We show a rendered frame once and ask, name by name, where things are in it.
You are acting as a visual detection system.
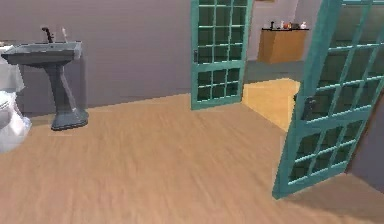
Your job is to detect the green glass-paned door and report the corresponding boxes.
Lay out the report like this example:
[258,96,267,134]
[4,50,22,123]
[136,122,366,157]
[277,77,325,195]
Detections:
[271,0,384,200]
[190,0,254,111]

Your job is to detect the orange wooden cabinet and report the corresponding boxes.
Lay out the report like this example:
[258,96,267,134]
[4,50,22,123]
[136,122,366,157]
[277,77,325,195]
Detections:
[256,27,310,65]

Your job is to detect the black sink faucet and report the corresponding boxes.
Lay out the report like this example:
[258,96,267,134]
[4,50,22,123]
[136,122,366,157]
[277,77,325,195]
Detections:
[41,26,55,44]

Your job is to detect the white toilet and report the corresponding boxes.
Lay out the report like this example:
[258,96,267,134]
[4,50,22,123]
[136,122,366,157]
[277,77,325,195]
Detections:
[0,45,33,154]

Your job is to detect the grey pedestal sink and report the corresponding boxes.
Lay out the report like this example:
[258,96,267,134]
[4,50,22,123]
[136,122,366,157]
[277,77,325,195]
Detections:
[0,40,90,131]

